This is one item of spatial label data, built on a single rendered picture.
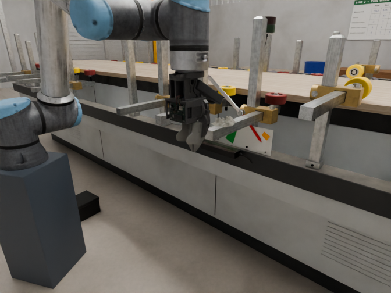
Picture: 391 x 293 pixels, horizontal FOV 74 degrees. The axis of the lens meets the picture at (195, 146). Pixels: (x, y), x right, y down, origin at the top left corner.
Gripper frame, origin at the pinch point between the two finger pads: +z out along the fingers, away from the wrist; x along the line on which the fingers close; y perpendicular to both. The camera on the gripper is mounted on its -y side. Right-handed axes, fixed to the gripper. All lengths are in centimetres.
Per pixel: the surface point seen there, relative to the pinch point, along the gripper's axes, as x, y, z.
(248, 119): 1.4, -24.7, -2.7
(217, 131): 1.4, -8.1, -2.6
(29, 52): -227, -37, -19
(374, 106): 32, -54, -7
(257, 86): -2.3, -36.1, -11.7
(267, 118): 3.3, -34.9, -1.2
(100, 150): -165, -57, 63
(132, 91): -78, -36, -2
